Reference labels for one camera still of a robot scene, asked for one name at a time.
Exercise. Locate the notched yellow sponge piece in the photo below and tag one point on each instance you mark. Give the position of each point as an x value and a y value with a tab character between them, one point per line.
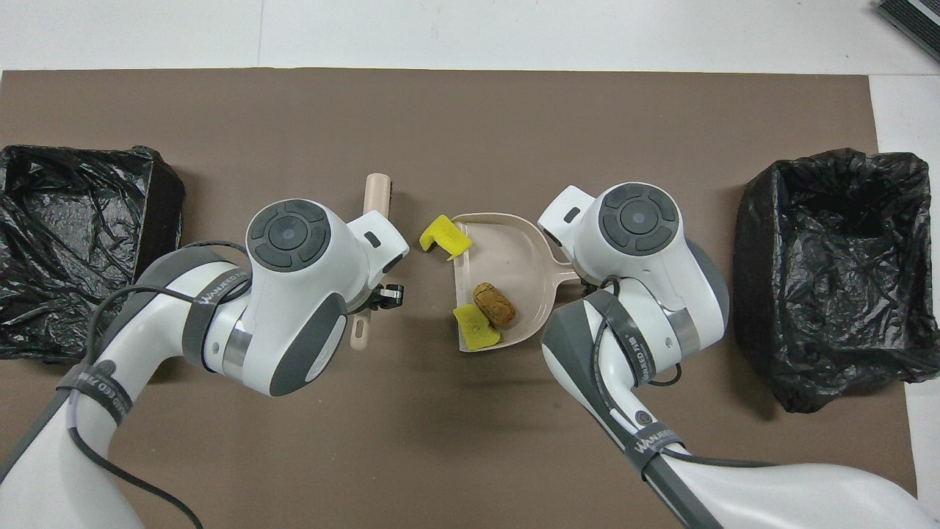
444	235

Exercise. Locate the brown table mat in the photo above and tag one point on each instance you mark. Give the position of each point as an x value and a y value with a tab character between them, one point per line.
470	95

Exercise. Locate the brown cork-like lump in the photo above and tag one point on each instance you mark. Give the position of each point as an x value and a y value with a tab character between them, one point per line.
493	305

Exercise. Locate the beige hand brush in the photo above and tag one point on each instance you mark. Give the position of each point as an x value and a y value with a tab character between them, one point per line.
377	195

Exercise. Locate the wavy yellow sponge piece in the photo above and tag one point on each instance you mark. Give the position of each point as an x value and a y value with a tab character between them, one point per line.
476	329

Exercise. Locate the beige plastic dustpan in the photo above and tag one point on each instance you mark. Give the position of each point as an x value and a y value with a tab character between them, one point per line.
514	257

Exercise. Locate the black bag-lined bin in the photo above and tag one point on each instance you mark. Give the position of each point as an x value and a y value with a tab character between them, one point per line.
73	220
808	294

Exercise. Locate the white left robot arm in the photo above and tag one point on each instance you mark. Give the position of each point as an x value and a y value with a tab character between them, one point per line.
286	235

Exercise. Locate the grey ribbed block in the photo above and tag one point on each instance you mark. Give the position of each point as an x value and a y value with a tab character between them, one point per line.
914	22

